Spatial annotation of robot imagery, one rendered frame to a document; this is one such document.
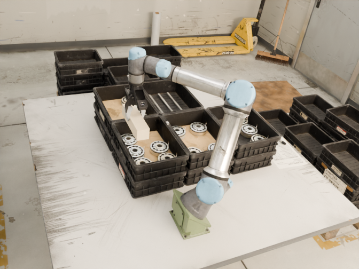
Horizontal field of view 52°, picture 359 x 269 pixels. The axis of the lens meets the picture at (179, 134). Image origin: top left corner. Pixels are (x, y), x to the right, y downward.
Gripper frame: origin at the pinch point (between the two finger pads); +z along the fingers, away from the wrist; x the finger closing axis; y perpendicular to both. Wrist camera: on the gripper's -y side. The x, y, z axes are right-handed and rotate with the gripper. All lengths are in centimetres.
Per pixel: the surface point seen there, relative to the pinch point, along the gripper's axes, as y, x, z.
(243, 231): -53, -40, 39
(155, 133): 18.7, -19.5, 25.7
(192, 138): 8.7, -39.3, 25.8
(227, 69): 238, -212, 108
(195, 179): -15.3, -31.0, 35.1
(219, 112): 23, -64, 20
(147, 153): 2.1, -8.9, 25.7
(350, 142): 4, -175, 52
